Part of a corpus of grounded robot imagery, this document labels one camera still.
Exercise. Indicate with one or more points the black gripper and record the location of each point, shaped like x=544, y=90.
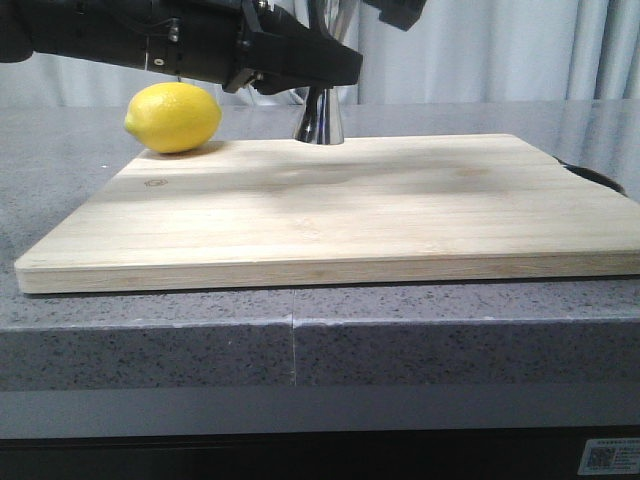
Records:
x=400, y=10
x=203, y=40

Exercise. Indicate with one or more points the steel double jigger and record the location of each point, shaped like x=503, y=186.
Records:
x=320, y=122

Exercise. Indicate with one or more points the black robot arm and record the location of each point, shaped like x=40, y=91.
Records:
x=111, y=32

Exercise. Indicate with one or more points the yellow lemon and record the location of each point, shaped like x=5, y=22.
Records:
x=172, y=117

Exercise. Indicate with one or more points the grey curtain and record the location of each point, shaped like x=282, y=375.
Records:
x=457, y=52

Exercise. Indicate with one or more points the light wooden cutting board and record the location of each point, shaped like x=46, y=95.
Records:
x=255, y=213

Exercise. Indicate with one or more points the white QR code label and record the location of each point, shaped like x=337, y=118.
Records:
x=610, y=456

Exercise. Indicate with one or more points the black cutting board handle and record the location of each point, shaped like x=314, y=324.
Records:
x=592, y=176

